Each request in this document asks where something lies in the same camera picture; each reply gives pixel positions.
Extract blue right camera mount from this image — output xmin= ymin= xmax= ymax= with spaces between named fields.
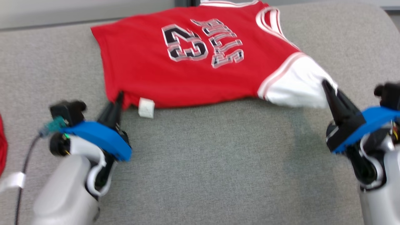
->
xmin=332 ymin=106 xmax=400 ymax=154

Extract left cable with teal plug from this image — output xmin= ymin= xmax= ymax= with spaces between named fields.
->
xmin=14 ymin=116 xmax=68 ymax=225

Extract red shorts with white stripe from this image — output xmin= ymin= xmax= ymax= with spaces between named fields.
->
xmin=0 ymin=114 xmax=8 ymax=178

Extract white cable label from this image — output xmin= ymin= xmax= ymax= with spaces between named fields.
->
xmin=0 ymin=172 xmax=26 ymax=193

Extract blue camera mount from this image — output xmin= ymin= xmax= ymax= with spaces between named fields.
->
xmin=60 ymin=121 xmax=133 ymax=162
xmin=332 ymin=106 xmax=400 ymax=154

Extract blue left camera mount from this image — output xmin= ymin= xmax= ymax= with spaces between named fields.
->
xmin=60 ymin=121 xmax=133 ymax=162

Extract red basketball jersey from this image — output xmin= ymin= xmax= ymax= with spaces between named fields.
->
xmin=90 ymin=0 xmax=338 ymax=119

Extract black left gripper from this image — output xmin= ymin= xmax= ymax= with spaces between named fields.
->
xmin=97 ymin=92 xmax=130 ymax=146

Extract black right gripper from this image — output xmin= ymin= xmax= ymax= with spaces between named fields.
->
xmin=322 ymin=80 xmax=366 ymax=152

